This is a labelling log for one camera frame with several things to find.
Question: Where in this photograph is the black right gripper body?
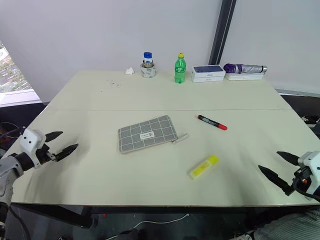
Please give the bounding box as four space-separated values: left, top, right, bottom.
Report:
291 166 311 191

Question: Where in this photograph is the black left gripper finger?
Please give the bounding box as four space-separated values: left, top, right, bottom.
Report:
44 131 64 144
54 143 79 162

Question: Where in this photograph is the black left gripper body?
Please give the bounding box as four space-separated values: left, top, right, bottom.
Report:
35 143 60 166

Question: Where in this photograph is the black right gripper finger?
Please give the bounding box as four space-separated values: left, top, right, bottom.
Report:
257 164 294 197
276 150 301 166

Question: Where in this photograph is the grey checked pencil pouch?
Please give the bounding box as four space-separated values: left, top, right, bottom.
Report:
117 114 189 155

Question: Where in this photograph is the white black shoe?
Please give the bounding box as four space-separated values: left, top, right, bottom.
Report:
300 115 320 129

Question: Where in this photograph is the grey striped cloth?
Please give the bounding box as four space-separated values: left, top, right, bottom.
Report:
252 209 320 240

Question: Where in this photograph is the window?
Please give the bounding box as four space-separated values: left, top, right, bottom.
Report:
0 40 42 107

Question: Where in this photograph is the yellow highlighter pen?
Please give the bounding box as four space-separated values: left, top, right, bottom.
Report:
188 154 221 181

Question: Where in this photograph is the red black marker pen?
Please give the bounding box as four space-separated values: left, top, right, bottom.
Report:
197 114 229 132

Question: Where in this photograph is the flat white box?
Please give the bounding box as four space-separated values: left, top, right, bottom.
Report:
225 71 265 82

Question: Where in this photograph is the purple silver folded umbrella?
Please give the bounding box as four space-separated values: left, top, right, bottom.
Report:
222 62 268 75

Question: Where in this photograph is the white phone box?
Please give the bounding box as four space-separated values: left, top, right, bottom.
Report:
191 75 225 84

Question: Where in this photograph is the white tape roll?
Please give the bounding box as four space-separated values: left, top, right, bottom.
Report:
139 62 158 79

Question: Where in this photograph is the blue topped phone box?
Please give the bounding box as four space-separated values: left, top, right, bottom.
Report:
191 65 225 79

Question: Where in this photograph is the white bottle blue cap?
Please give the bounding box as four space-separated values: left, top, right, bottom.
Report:
142 51 154 68

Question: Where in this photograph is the green soda bottle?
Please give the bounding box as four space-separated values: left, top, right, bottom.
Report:
173 52 187 84

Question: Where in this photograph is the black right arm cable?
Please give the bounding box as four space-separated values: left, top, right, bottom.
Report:
291 174 320 203

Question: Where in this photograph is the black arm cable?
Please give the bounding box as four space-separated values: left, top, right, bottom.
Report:
291 174 320 203
0 121 27 142

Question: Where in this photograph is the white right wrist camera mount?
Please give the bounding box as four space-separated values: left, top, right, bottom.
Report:
297 150 320 201

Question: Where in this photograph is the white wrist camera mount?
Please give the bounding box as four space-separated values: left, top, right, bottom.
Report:
19 128 47 169
297 150 320 201

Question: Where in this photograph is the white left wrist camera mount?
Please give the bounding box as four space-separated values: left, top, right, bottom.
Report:
19 128 47 169

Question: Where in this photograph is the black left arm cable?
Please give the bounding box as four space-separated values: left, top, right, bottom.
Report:
0 121 27 142

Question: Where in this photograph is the white cable on floor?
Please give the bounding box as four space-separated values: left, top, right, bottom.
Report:
135 213 190 226

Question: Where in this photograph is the dark vertical wall post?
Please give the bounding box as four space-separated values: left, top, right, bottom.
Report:
208 0 237 67

